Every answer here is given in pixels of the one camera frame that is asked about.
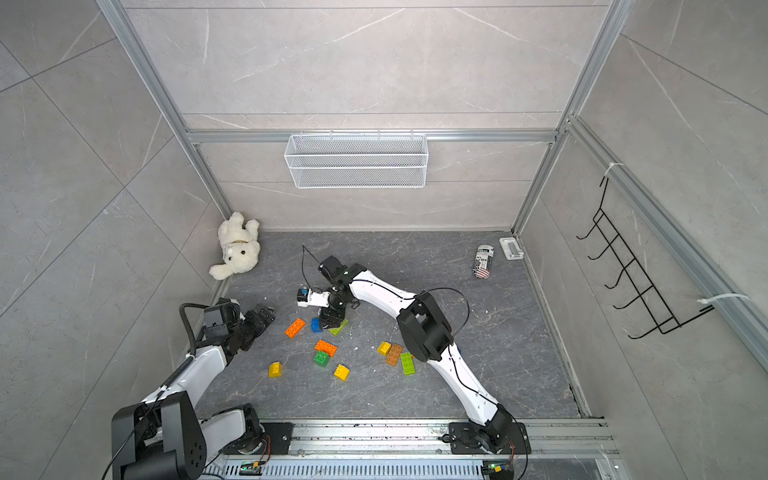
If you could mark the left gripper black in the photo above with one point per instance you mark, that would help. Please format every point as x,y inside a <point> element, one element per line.
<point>258,325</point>

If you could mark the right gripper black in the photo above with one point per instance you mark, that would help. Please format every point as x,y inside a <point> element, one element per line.
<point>332,318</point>

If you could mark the lime green lego plate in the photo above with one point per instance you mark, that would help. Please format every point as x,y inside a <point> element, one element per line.
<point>337,330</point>

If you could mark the blue lego block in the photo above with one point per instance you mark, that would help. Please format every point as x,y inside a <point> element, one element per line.
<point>315,325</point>

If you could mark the orange 2x4 lego plate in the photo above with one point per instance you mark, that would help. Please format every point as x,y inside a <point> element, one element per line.
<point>295,328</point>

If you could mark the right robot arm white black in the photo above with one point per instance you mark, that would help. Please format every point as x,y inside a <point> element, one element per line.
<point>426,334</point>

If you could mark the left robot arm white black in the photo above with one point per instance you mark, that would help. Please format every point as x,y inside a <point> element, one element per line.
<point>162,436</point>

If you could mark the dark green lego brick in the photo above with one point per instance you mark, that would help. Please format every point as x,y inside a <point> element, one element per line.
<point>321,359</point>

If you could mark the yellow lego brick left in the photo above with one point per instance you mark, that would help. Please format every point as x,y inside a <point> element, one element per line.
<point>275,370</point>

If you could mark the yellow lego brick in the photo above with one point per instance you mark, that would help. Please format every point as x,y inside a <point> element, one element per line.
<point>384,348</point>
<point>275,370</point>
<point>342,372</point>

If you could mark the yellow lego brick middle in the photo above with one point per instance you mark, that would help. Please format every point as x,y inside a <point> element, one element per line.
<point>342,372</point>

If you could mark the yellow lego brick right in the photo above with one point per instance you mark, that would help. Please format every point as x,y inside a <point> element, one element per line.
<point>384,348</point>

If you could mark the light green lego plate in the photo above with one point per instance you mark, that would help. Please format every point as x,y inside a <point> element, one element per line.
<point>407,363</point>

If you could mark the white teddy bear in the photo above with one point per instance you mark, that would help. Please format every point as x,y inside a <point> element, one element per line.
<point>238,240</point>

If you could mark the flag pattern can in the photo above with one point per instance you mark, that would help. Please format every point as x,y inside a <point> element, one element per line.
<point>483,261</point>

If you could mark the small white box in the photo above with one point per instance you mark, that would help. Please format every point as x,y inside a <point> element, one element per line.
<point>511,248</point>

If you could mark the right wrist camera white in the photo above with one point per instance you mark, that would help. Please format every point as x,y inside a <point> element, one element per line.
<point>307,297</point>

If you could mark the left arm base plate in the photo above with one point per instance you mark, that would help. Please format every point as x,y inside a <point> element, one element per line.
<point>276,437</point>

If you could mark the white wire mesh basket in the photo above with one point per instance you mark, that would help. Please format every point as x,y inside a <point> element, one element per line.
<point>349,161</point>

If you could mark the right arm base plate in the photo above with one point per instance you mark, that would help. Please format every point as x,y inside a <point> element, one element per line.
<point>468,438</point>

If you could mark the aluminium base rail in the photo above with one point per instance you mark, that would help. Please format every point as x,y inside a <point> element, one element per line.
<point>412,449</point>

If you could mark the black wire hook rack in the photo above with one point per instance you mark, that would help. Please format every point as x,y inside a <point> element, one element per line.
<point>633,272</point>

